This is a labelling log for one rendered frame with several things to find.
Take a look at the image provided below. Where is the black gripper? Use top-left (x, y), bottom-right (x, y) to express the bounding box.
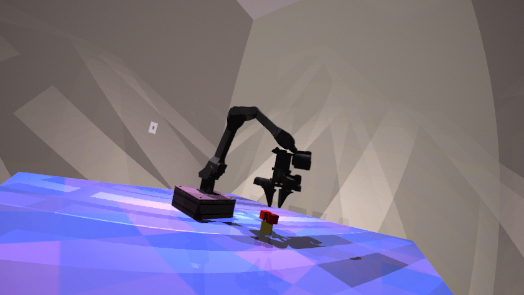
top-left (253, 165), bottom-right (302, 208)

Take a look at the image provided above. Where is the yellow cube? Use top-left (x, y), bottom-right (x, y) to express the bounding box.
top-left (260, 220), bottom-right (273, 234)

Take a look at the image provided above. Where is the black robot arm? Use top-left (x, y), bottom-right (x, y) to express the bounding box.
top-left (197, 106), bottom-right (312, 194)

